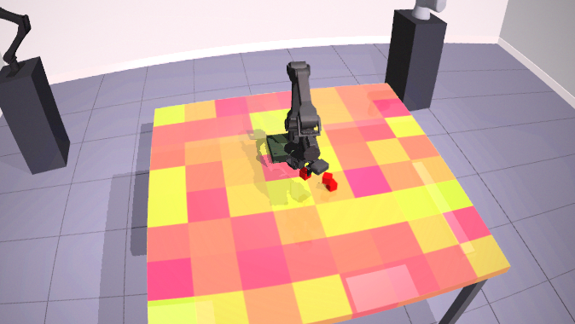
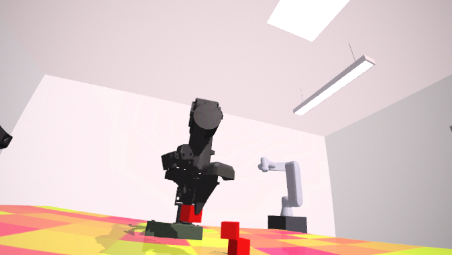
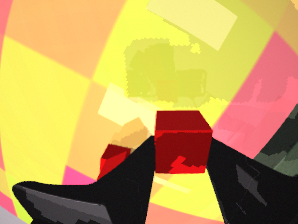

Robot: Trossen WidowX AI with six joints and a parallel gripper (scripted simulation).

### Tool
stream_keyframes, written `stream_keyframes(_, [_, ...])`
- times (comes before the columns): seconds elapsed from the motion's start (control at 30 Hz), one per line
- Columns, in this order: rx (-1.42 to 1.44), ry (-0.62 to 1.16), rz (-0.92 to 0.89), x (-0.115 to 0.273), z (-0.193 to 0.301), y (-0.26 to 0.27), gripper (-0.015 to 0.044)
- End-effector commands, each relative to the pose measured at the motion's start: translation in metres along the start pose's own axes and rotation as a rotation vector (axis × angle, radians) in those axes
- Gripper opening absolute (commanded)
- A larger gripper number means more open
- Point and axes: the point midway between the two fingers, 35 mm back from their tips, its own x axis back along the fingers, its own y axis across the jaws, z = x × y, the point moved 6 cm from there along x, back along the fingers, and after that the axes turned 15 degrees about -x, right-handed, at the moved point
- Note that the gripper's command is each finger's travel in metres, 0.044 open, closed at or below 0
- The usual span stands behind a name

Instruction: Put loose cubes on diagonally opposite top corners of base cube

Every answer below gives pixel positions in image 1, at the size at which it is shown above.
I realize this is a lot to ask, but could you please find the red cube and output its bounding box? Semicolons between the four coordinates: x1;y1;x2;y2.
322;172;333;185
326;179;337;193
299;167;311;180

